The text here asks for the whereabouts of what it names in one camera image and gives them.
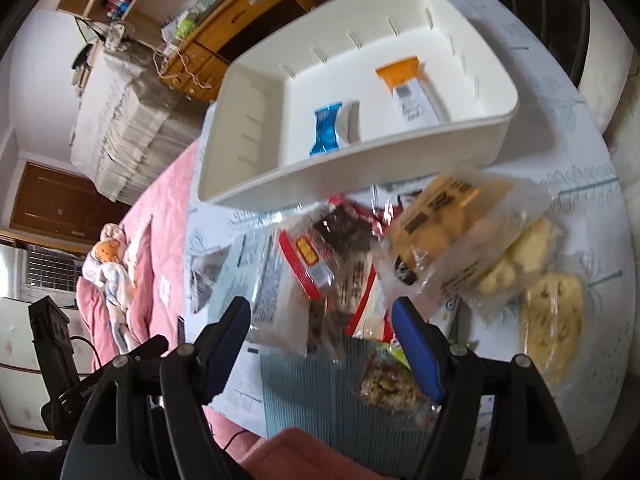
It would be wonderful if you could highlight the white plastic storage bin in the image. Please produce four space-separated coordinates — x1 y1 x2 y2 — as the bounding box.
198 0 518 212

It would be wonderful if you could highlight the black cable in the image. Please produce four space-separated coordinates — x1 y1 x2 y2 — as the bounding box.
219 426 256 456

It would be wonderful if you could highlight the leaf patterned tablecloth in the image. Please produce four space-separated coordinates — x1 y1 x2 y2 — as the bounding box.
182 0 637 466

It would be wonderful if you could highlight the round yellow pastry packet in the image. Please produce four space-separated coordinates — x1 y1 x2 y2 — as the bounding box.
520 272 585 385

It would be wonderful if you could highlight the beige soda cracker packet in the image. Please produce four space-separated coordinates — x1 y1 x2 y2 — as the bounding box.
206 224 310 356

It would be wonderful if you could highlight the pink quilt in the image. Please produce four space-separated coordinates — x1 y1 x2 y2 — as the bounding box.
74 138 381 480

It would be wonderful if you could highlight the blue foil snack packet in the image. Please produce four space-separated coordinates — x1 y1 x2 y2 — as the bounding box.
309 100 359 156

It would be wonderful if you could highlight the wooden desk with drawers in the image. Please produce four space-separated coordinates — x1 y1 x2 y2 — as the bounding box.
158 0 330 103

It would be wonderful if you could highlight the orange white snack bar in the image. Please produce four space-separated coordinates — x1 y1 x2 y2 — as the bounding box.
375 56 440 129

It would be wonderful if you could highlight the red edged date snack packet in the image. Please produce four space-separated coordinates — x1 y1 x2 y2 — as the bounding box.
278 196 393 363

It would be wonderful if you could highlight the white lace covered furniture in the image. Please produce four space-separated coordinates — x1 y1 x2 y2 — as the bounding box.
70 44 208 205

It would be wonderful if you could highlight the stuffed doll on bed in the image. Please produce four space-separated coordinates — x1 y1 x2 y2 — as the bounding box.
82 223 140 353

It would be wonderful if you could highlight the nut snack packet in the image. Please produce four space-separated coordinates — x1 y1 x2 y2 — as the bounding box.
352 344 440 431

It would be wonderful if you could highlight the white curtain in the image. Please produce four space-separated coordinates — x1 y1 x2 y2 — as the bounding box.
578 0 639 200

